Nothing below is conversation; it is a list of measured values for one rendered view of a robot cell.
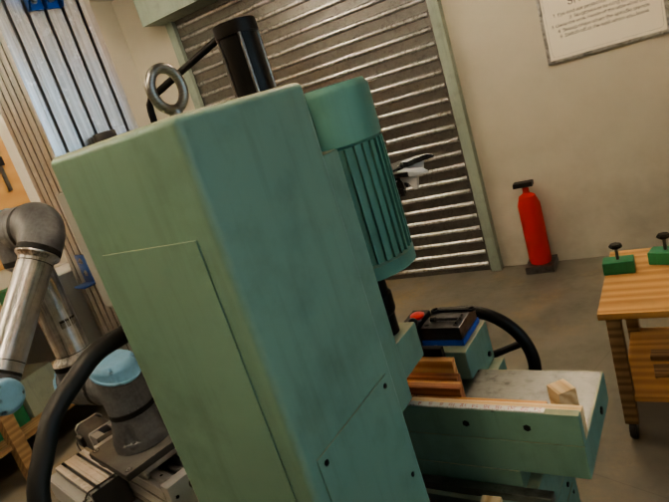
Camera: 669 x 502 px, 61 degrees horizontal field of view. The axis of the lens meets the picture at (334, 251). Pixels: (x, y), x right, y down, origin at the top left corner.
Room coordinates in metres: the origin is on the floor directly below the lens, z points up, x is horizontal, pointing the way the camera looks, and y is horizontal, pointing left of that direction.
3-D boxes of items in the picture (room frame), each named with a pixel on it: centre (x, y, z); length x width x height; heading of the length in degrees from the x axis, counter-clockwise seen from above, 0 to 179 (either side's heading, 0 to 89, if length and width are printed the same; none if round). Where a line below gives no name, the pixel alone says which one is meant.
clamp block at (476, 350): (1.09, -0.16, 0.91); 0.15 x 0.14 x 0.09; 54
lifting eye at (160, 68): (0.70, 0.13, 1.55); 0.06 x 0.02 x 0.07; 144
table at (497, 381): (1.02, -0.11, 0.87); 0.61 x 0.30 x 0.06; 54
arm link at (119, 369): (1.35, 0.62, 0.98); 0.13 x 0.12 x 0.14; 56
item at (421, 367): (1.01, -0.06, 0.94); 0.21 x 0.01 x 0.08; 54
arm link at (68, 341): (1.42, 0.72, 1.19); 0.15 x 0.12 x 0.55; 56
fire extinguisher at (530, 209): (3.54, -1.28, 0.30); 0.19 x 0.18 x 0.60; 147
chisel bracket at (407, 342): (0.92, -0.03, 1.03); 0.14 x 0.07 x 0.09; 144
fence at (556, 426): (0.90, -0.03, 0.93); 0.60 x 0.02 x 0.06; 54
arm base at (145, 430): (1.34, 0.61, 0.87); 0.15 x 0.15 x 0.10
